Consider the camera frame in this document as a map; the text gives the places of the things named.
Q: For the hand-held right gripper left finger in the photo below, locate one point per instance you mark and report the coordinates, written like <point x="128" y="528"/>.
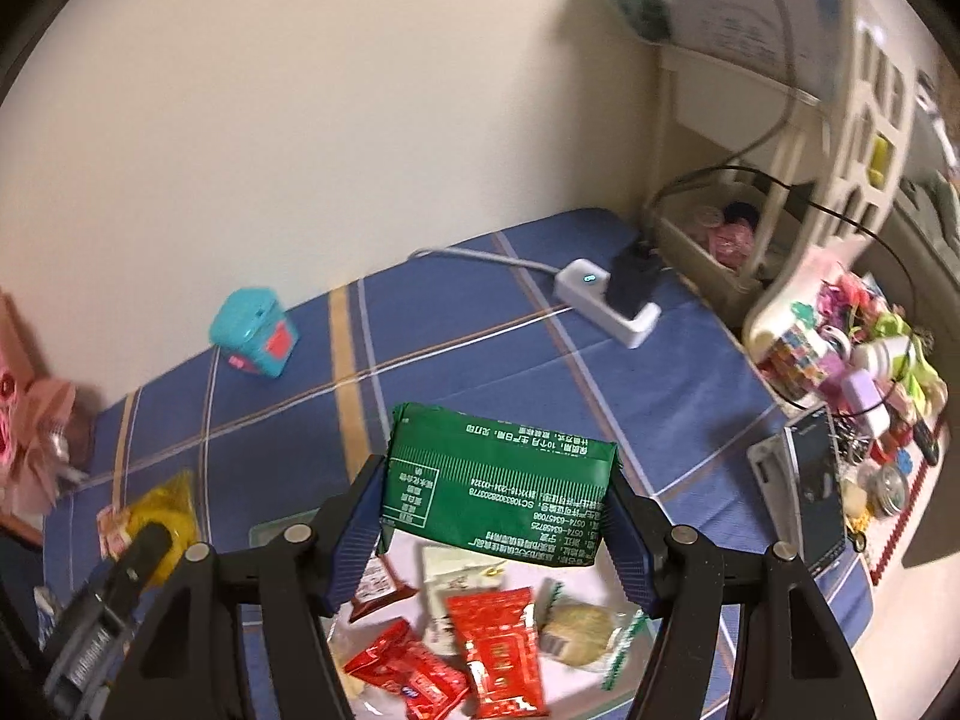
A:
<point x="360" y="540"/>

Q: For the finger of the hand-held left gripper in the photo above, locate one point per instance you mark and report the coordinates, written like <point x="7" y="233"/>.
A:
<point x="142" y="549"/>

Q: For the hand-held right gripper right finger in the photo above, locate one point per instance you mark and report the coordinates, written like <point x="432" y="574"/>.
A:
<point x="630" y="547"/>

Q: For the yellow clear snack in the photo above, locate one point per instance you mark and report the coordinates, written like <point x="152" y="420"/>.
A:
<point x="165" y="510"/>

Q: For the red and white snack packet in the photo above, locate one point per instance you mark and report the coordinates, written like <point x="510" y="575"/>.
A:
<point x="379" y="585"/>

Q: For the clear oat cookie packet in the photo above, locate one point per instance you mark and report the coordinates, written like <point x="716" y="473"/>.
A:
<point x="581" y="626"/>

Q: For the small red snack packet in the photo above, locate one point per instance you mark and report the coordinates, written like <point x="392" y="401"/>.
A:
<point x="379" y="652"/>

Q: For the dark green snack packet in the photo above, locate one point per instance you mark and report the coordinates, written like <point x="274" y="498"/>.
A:
<point x="495" y="480"/>

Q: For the red snack packet blue mark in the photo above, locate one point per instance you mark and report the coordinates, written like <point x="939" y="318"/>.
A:
<point x="431" y="682"/>

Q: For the white tray with teal rim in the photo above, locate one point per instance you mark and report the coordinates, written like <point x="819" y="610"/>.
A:
<point x="592" y="705"/>

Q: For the large red gold snack packet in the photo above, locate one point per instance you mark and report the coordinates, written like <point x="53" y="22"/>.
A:
<point x="499" y="652"/>

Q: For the pink snack packet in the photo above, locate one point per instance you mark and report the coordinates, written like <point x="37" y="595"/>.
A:
<point x="112" y="529"/>

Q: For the cream snack packet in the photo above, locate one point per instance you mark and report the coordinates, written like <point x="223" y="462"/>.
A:
<point x="450" y="600"/>

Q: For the grey flat device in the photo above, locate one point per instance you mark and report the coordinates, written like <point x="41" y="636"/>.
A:
<point x="772" y="487"/>

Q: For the pink paper flower bouquet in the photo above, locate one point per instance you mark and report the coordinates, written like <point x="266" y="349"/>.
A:
<point x="30" y="427"/>

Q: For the black smartphone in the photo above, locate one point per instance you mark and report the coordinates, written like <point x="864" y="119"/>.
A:
<point x="817" y="480"/>

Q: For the small teal gift box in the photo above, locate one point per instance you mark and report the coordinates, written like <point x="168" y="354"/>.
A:
<point x="255" y="334"/>

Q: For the white power strip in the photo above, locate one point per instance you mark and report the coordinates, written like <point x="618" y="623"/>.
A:
<point x="600" y="307"/>

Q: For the blue plaid bedsheet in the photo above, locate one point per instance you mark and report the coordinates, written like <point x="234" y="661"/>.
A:
<point x="487" y="330"/>

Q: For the colourful mosaic cube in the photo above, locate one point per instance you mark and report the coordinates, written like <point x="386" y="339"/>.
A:
<point x="795" y="356"/>

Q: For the black charger plug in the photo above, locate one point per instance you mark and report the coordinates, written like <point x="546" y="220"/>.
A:
<point x="634" y="277"/>

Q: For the pile of colourful trinkets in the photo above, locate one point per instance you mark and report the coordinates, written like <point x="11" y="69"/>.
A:
<point x="885" y="405"/>

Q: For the pink hair accessories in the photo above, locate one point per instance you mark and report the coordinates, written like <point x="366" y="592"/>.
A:
<point x="724" y="236"/>

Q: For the cream plastic shelf rack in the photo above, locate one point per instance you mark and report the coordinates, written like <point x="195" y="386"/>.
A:
<point x="847" y="127"/>

